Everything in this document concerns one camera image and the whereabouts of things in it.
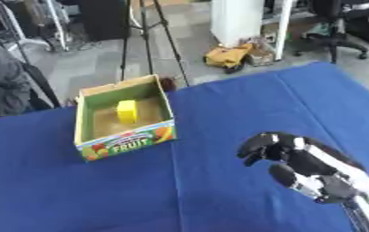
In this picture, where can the yellow bag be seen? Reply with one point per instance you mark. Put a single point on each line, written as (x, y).
(227, 57)

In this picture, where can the white cabinet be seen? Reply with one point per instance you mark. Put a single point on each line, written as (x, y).
(236, 21)

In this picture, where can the cardboard box with green inside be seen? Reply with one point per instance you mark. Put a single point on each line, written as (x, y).
(124, 120)

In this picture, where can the person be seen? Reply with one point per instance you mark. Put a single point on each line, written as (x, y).
(1, 81)

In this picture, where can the small cardboard box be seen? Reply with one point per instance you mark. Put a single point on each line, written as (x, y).
(260, 56)

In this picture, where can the black tripod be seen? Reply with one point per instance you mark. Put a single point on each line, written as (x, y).
(149, 39)

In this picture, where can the black office chair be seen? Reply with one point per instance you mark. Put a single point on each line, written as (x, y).
(336, 27)

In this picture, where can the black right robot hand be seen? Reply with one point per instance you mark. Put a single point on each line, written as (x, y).
(293, 160)

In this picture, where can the yellow block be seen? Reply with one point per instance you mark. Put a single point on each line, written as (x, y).
(127, 111)

